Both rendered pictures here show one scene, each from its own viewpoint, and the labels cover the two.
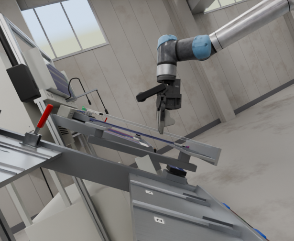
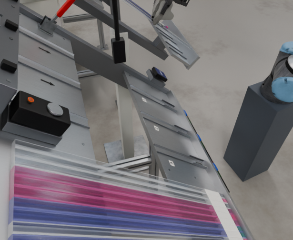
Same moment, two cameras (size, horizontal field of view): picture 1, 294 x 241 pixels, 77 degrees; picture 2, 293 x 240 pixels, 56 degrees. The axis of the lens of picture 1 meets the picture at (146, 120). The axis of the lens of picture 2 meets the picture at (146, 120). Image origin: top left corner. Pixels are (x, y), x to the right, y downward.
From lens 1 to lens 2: 44 cm
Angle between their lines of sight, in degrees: 45
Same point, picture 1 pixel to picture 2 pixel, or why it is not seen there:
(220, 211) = (183, 119)
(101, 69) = not seen: outside the picture
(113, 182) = (108, 75)
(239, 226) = (191, 133)
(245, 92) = not seen: outside the picture
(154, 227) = (156, 134)
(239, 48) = not seen: outside the picture
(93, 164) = (96, 57)
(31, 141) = (49, 28)
